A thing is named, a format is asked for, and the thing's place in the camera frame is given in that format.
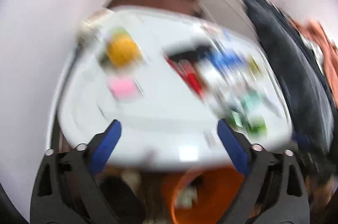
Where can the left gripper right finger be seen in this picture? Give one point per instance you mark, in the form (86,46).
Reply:
(273,190)

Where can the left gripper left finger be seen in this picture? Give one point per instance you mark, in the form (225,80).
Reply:
(65,190)

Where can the orange trash bucket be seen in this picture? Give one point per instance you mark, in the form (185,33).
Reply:
(215,194)

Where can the green packet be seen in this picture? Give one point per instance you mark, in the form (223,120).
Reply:
(252,125)

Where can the dark grey blanket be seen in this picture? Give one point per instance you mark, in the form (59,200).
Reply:
(306,90)

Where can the pink sticky note pad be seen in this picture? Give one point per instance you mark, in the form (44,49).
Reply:
(123,88)

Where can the white plastic storage box lid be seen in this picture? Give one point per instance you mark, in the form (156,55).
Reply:
(166,126)

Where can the yellow round object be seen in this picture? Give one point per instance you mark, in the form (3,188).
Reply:
(122,49)

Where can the salmon pink towel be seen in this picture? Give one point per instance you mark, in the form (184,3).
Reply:
(314,31)

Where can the cream round object by wall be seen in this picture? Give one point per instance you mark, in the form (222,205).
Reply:
(90,27)

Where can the white bed frame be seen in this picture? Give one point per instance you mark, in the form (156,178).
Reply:
(230,14)

